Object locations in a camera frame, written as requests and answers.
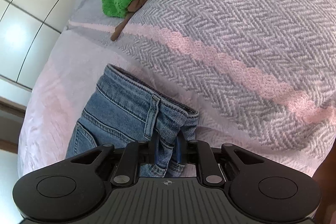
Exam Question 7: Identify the blue denim jeans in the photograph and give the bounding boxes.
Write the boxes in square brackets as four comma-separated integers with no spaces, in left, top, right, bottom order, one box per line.
[65,64,199,179]

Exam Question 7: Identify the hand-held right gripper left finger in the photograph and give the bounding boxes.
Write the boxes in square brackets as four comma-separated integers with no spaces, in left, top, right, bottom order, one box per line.
[64,134,160,187]

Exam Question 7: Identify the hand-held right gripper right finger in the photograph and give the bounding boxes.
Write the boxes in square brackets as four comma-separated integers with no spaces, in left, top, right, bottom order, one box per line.
[176,133,272,185]

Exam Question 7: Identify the grey herringbone blanket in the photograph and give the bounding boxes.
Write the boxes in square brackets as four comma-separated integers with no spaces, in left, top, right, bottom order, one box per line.
[121,0,336,161]

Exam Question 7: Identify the pink bed sheet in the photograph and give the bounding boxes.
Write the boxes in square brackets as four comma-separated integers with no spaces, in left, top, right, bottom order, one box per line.
[17,0,319,179]

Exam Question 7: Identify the white wardrobe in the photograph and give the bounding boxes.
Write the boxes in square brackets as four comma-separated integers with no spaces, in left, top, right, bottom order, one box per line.
[0,0,91,109]

